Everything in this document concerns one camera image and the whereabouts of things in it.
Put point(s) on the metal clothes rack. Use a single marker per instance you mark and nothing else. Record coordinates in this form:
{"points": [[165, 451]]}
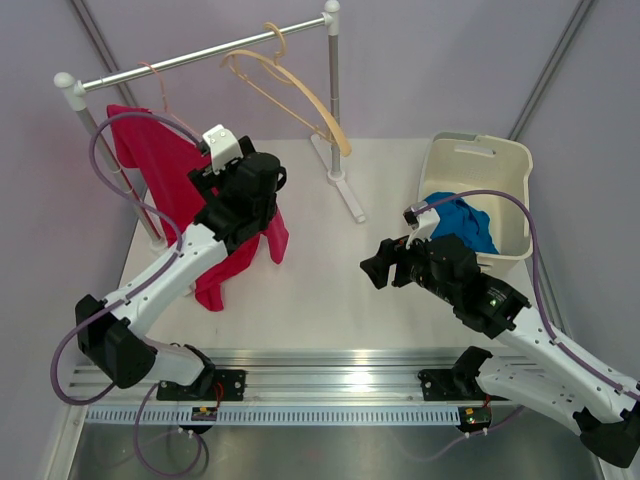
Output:
{"points": [[268, 48]]}

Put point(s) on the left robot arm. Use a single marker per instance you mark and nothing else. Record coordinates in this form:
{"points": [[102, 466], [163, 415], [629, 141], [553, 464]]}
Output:
{"points": [[240, 204]]}

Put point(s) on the blue t shirt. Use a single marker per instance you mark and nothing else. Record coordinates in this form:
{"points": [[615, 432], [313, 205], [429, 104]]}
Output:
{"points": [[470, 225]]}

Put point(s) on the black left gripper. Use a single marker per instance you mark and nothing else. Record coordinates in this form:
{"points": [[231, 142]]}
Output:
{"points": [[206, 182]]}

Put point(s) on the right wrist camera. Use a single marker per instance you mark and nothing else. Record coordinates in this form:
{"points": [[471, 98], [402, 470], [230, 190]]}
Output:
{"points": [[423, 221]]}

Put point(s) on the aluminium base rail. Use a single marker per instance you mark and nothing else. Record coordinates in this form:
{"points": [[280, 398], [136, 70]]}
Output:
{"points": [[343, 376]]}

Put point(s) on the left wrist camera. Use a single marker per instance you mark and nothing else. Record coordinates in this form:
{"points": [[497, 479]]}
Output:
{"points": [[222, 146]]}

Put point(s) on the pink wire hanger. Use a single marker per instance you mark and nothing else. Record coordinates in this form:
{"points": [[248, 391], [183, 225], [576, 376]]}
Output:
{"points": [[166, 108]]}

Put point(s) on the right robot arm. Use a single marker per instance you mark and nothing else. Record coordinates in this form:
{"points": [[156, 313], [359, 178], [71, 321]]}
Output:
{"points": [[577, 390]]}

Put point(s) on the white slotted cable duct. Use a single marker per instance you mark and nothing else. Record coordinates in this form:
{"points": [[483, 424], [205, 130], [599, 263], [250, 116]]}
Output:
{"points": [[184, 416]]}

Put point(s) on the beige plastic hanger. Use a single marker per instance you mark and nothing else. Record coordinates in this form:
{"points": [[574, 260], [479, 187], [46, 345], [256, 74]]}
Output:
{"points": [[268, 75]]}

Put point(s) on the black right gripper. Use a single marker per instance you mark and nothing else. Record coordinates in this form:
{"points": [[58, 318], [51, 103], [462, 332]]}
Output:
{"points": [[391, 252]]}

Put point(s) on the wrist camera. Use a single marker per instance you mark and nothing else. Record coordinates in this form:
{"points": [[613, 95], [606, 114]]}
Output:
{"points": [[423, 221], [222, 146]]}

